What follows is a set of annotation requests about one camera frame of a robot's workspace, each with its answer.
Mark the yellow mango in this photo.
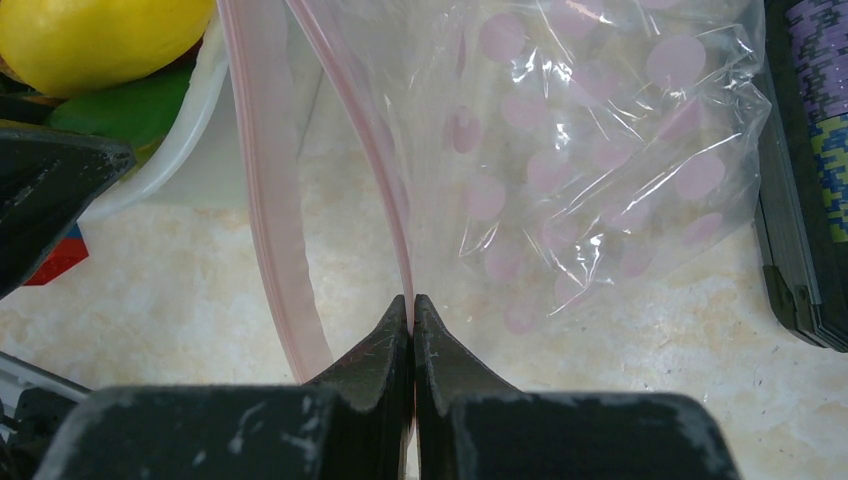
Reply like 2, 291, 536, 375
1, 1, 216, 98

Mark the black poker chip case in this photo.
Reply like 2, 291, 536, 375
755, 1, 847, 353

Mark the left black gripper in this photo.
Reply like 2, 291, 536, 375
1, 125, 136, 297

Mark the clear zip top bag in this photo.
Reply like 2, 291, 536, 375
218, 1, 770, 381

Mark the red blue block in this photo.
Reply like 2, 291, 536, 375
24, 224, 89, 286

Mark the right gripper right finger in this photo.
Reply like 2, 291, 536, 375
413, 294, 519, 479

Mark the green pepper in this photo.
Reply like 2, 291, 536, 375
45, 66, 193, 149

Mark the white fruit tray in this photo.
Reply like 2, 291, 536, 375
81, 19, 248, 222

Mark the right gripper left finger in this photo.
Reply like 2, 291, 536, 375
306, 295, 414, 479

